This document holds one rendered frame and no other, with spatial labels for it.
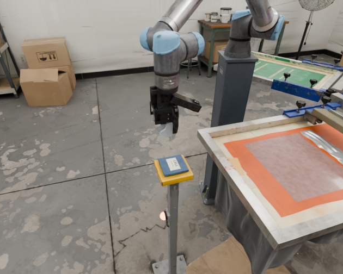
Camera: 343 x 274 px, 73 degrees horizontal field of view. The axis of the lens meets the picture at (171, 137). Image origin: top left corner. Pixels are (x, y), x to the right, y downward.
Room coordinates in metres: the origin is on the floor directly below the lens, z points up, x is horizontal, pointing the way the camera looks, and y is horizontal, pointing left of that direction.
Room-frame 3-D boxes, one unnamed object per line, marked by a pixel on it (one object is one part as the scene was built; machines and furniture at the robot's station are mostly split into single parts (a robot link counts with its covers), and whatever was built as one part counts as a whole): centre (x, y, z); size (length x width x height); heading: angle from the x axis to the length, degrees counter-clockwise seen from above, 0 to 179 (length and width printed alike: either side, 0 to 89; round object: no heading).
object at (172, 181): (0.68, -0.01, 0.48); 0.22 x 0.22 x 0.96; 17
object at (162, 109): (0.68, 0.02, 1.24); 0.09 x 0.08 x 0.12; 107
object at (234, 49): (1.37, -0.38, 1.25); 0.15 x 0.15 x 0.10
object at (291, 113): (1.07, -0.73, 0.98); 0.30 x 0.05 x 0.07; 107
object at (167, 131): (0.66, 0.01, 1.14); 0.06 x 0.03 x 0.09; 107
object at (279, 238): (0.73, -0.58, 0.97); 0.79 x 0.58 x 0.04; 107
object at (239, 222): (0.65, -0.30, 0.74); 0.45 x 0.03 x 0.43; 17
